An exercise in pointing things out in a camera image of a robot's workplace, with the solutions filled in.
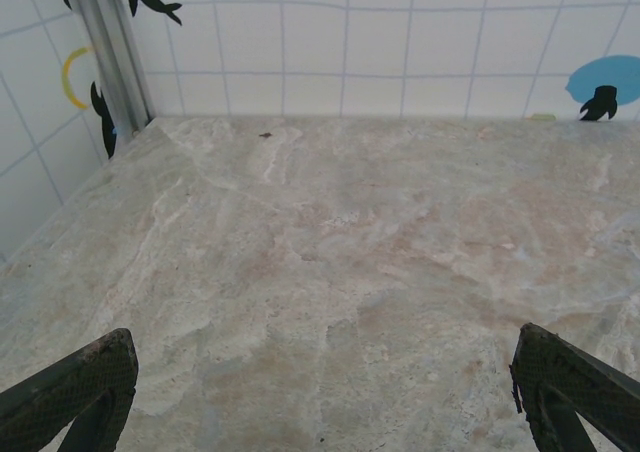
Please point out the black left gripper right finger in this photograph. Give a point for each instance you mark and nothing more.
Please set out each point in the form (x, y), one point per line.
(556, 381)

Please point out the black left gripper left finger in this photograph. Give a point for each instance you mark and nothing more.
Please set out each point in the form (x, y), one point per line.
(98, 381)

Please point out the aluminium corner post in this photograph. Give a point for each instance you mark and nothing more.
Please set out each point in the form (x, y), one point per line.
(111, 52)

